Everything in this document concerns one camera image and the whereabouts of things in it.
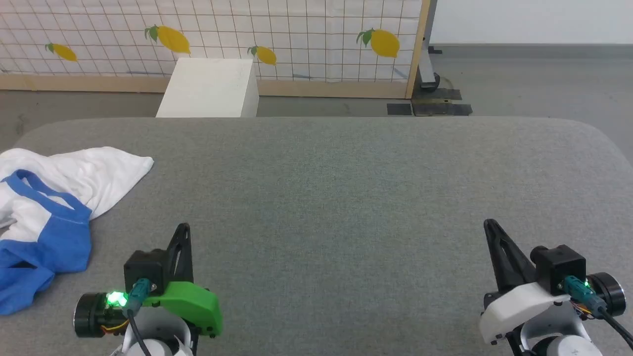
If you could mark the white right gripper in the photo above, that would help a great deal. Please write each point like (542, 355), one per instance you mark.
(519, 306)

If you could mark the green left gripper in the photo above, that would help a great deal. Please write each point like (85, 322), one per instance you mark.
(193, 304)

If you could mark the white and blue garment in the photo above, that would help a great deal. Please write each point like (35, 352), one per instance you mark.
(99, 173)

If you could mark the grey fabric sofa seat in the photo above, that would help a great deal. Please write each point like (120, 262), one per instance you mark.
(316, 198)

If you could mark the large black floor tape patch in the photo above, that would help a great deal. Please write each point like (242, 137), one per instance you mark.
(442, 106)

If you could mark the white box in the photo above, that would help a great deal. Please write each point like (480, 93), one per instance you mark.
(207, 89)

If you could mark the small black tape patch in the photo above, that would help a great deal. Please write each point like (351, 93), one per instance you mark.
(399, 109)

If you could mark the grey metal stand leg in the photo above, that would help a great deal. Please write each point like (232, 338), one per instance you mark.
(428, 44)

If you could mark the lemon print partition panel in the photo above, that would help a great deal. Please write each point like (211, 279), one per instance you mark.
(296, 24)

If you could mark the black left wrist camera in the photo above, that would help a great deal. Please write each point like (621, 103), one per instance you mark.
(143, 267)

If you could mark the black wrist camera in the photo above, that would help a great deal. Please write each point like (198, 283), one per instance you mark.
(143, 267)
(559, 267)

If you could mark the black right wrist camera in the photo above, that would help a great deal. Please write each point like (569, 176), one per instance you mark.
(559, 267)

